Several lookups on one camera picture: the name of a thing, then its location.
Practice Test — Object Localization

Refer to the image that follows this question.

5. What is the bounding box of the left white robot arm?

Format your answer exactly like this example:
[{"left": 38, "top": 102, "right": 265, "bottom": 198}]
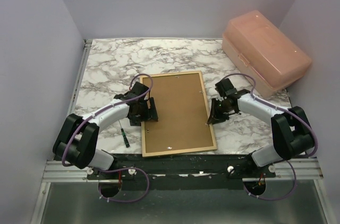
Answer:
[{"left": 53, "top": 97, "right": 158, "bottom": 179}]

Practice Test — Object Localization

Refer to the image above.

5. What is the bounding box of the small green screwdriver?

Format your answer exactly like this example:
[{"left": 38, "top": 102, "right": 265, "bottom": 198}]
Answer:
[{"left": 119, "top": 121, "right": 130, "bottom": 148}]

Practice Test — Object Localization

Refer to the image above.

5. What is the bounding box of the brown cardboard backing board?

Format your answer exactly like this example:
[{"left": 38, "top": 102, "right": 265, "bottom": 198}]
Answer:
[{"left": 142, "top": 73, "right": 215, "bottom": 154}]

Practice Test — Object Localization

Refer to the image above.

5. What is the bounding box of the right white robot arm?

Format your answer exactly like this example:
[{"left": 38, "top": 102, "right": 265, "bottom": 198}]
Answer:
[{"left": 207, "top": 77, "right": 317, "bottom": 177}]

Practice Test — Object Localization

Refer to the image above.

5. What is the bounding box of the pink plastic storage box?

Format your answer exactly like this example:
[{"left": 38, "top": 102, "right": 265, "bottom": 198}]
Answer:
[{"left": 222, "top": 10, "right": 312, "bottom": 98}]

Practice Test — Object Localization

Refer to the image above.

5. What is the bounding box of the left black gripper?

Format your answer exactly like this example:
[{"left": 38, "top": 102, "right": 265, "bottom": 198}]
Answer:
[{"left": 131, "top": 98, "right": 158, "bottom": 126}]

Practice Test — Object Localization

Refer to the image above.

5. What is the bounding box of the green wooden picture frame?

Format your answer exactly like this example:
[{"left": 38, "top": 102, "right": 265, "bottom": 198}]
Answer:
[{"left": 139, "top": 70, "right": 218, "bottom": 158}]

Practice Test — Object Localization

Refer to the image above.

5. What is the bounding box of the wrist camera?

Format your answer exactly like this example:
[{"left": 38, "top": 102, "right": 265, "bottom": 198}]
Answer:
[
  {"left": 130, "top": 82, "right": 149, "bottom": 98},
  {"left": 215, "top": 78, "right": 237, "bottom": 98}
]

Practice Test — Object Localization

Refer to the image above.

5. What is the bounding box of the aluminium rail frame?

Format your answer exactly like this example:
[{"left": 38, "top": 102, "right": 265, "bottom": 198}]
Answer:
[{"left": 29, "top": 38, "right": 94, "bottom": 224}]

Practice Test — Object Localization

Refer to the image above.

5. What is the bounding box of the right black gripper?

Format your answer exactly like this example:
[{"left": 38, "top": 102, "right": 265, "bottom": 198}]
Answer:
[{"left": 208, "top": 98, "right": 233, "bottom": 125}]

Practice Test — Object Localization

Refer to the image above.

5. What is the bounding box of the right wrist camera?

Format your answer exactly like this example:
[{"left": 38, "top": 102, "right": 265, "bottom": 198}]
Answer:
[{"left": 215, "top": 78, "right": 237, "bottom": 98}]

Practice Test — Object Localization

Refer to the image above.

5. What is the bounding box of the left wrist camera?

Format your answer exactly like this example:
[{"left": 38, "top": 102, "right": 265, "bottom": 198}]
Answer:
[{"left": 130, "top": 82, "right": 149, "bottom": 98}]

